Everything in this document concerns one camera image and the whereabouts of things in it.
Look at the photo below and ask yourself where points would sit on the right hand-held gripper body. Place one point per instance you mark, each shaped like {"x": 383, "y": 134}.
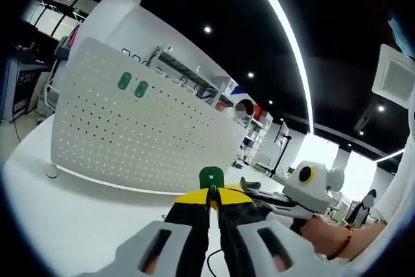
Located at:
{"x": 311, "y": 189}

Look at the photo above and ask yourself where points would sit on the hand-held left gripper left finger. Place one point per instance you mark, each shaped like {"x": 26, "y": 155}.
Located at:
{"x": 181, "y": 235}

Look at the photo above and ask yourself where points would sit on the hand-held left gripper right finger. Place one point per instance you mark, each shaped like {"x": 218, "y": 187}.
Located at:
{"x": 246, "y": 235}

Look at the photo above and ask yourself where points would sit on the green hook assembly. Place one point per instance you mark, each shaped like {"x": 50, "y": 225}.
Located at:
{"x": 141, "y": 89}
{"x": 211, "y": 177}
{"x": 124, "y": 81}

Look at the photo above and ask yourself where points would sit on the white perforated mounting plate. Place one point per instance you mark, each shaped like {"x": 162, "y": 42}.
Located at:
{"x": 129, "y": 134}

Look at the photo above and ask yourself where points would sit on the person's right hand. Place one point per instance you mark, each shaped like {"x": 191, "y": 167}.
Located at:
{"x": 321, "y": 236}

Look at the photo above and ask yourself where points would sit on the dark grey tool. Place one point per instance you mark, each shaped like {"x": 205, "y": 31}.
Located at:
{"x": 251, "y": 183}

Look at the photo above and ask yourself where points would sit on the small teal object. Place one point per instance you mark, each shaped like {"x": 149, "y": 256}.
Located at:
{"x": 238, "y": 165}

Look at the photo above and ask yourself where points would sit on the monitor on tripod stand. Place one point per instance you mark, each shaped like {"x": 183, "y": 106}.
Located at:
{"x": 282, "y": 140}

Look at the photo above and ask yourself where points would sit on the person's white shirt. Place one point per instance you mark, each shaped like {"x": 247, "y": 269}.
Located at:
{"x": 402, "y": 176}

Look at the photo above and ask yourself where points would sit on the ceiling air conditioner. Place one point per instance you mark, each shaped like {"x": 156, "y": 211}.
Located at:
{"x": 394, "y": 76}

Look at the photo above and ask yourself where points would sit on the metal shelf rack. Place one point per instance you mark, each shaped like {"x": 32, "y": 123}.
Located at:
{"x": 191, "y": 76}

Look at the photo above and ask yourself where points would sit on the ceiling light strip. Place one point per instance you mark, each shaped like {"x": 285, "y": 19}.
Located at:
{"x": 285, "y": 30}

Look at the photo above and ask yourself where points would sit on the white office chair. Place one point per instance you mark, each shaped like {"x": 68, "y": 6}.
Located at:
{"x": 52, "y": 89}

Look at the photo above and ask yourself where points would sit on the grey desk cabinet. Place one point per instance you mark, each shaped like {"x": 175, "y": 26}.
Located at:
{"x": 22, "y": 85}

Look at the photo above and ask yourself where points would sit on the grey bag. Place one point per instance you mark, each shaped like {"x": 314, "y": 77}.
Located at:
{"x": 64, "y": 46}

